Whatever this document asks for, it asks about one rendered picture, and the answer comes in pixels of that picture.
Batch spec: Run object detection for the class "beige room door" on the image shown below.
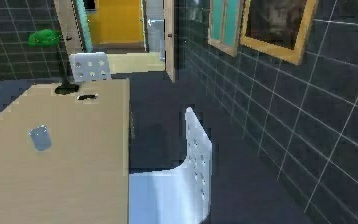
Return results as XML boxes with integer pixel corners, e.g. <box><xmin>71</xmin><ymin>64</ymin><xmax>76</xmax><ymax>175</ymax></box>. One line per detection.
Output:
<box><xmin>163</xmin><ymin>0</ymin><xmax>177</xmax><ymax>83</ymax></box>

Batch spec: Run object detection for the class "white perforated chair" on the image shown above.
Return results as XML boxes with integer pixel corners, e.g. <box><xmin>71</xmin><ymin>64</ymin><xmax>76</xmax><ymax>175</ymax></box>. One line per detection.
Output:
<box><xmin>68</xmin><ymin>51</ymin><xmax>113</xmax><ymax>84</ymax></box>
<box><xmin>128</xmin><ymin>106</ymin><xmax>213</xmax><ymax>224</ymax></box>

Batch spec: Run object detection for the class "small black flat object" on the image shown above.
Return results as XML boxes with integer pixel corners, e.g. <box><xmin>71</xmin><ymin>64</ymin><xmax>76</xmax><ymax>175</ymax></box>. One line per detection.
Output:
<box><xmin>77</xmin><ymin>94</ymin><xmax>99</xmax><ymax>102</ymax></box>

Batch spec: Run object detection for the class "beige wooden table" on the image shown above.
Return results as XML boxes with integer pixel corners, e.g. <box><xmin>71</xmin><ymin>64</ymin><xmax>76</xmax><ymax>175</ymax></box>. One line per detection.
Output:
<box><xmin>0</xmin><ymin>78</ymin><xmax>132</xmax><ymax>224</ymax></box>

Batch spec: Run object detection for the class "green shade desk lamp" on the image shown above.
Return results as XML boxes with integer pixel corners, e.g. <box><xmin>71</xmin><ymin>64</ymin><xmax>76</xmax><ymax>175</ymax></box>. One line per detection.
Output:
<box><xmin>27</xmin><ymin>28</ymin><xmax>81</xmax><ymax>95</ymax></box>

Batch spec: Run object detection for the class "teal window wooden frame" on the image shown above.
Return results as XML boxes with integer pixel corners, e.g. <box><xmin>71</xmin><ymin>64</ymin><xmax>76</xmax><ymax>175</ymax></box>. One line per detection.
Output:
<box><xmin>207</xmin><ymin>0</ymin><xmax>245</xmax><ymax>57</ymax></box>

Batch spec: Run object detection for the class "dark painting gold frame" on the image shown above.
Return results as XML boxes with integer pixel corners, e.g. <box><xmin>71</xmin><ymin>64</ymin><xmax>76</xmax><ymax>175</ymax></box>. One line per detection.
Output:
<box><xmin>239</xmin><ymin>0</ymin><xmax>320</xmax><ymax>66</ymax></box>

